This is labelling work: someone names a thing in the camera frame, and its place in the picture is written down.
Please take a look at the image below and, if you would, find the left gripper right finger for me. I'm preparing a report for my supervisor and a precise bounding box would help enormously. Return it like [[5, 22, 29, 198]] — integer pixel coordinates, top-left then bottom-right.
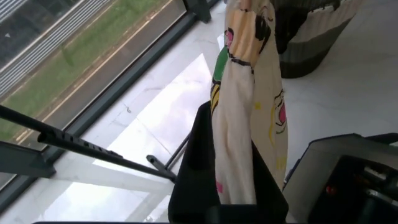
[[251, 140, 290, 223]]

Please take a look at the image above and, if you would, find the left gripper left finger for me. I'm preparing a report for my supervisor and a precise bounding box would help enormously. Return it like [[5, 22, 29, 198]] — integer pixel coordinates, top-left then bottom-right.
[[167, 101, 222, 223]]

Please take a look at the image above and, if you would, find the cream printed garment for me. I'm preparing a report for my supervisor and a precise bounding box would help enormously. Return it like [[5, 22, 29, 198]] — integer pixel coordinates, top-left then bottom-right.
[[210, 0, 289, 205]]

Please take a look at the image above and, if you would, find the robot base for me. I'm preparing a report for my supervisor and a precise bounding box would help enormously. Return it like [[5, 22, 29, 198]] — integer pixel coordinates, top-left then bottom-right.
[[282, 133, 398, 224]]

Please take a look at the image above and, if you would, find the black clothes rack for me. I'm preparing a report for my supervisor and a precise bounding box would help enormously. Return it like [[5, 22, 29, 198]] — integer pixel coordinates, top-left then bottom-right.
[[0, 104, 191, 183]]

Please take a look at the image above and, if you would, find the white laundry basket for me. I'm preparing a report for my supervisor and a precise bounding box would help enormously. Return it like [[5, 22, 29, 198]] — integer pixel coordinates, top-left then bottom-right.
[[270, 0, 364, 80]]

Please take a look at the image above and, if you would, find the window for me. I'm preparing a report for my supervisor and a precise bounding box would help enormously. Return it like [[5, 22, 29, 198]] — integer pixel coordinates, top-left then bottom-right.
[[0, 0, 219, 213]]

